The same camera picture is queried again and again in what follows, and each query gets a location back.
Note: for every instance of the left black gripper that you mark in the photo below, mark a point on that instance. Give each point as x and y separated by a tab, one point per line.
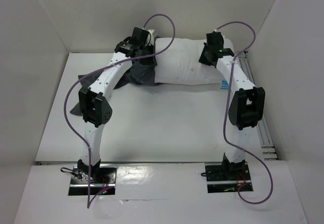
151	61

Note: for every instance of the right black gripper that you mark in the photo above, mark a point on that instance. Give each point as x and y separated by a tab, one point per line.
206	57

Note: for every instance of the dark grey checked pillowcase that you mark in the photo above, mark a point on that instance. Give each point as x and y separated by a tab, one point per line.
138	74

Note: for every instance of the white pillow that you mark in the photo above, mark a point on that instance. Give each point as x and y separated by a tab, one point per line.
179	64

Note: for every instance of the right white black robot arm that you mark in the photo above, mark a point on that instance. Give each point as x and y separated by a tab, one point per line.
246	103

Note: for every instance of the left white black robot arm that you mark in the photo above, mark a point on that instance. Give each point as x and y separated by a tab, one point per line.
94	105

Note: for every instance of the blue white pillow label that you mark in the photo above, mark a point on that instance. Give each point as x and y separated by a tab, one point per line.
224	85

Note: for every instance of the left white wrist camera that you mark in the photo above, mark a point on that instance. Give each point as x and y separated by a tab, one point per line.
151	37

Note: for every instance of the aluminium rail at table edge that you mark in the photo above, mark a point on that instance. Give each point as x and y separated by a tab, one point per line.
267	145

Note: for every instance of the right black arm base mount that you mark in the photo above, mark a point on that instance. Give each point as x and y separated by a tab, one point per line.
220	181

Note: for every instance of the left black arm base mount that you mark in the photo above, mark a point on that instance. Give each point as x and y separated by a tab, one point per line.
102	184

